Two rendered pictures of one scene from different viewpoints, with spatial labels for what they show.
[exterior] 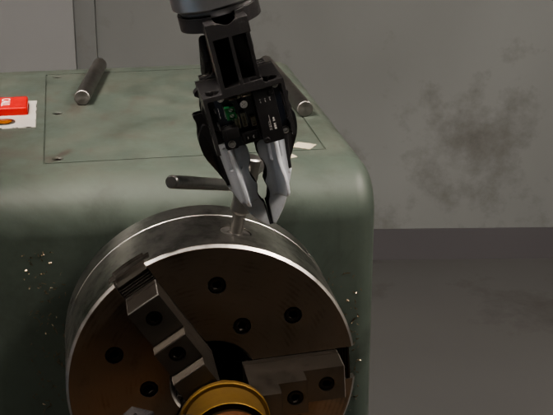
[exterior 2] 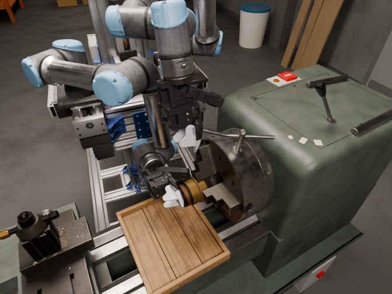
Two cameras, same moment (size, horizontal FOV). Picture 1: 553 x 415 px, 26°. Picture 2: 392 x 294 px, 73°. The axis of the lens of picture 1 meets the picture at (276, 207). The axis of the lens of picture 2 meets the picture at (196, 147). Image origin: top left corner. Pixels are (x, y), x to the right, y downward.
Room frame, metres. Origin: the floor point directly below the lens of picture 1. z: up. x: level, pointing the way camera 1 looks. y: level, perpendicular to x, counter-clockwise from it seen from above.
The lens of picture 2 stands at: (0.87, -0.50, 1.79)
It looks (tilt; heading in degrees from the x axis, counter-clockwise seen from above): 41 degrees down; 70
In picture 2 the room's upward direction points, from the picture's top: straight up
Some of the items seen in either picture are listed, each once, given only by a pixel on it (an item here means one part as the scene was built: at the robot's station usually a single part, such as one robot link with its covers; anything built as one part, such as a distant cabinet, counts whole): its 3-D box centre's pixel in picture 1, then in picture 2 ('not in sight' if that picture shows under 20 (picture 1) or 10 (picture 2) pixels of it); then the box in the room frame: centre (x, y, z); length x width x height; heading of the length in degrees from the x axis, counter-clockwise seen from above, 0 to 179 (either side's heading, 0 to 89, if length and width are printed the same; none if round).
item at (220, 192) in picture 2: (300, 380); (226, 200); (1.14, -0.03, 1.09); 0.12 x 0.11 x 0.05; 100
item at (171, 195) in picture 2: not in sight; (171, 196); (0.98, 0.04, 1.10); 0.09 x 0.06 x 0.03; 99
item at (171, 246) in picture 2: not in sight; (170, 234); (0.95, 0.03, 0.88); 0.36 x 0.30 x 0.04; 100
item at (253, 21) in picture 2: not in sight; (252, 26); (3.47, 3.80, 0.31); 0.52 x 0.51 x 0.63; 2
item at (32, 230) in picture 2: not in sight; (30, 224); (0.57, 0.05, 1.13); 0.08 x 0.08 x 0.03
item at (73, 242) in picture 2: not in sight; (57, 245); (0.59, 0.05, 1.00); 0.20 x 0.10 x 0.05; 10
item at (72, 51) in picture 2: not in sight; (70, 56); (0.73, 0.74, 1.33); 0.13 x 0.12 x 0.14; 40
